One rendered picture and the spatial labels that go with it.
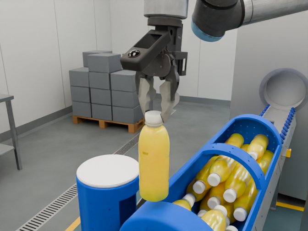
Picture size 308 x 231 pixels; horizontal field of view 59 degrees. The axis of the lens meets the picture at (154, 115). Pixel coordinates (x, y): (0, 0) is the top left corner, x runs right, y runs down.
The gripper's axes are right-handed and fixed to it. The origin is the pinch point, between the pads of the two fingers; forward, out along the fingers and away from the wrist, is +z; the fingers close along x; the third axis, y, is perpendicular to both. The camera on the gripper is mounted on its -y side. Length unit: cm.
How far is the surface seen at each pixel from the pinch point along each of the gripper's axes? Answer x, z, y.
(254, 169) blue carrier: -16.5, 22.8, 38.8
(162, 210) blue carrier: -4.0, 21.8, -0.3
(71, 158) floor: 224, 134, 176
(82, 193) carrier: 45, 46, 22
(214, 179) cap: -6.4, 26.0, 30.1
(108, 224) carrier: 34, 58, 26
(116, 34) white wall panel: 384, -31, 458
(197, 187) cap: -0.5, 31.2, 30.9
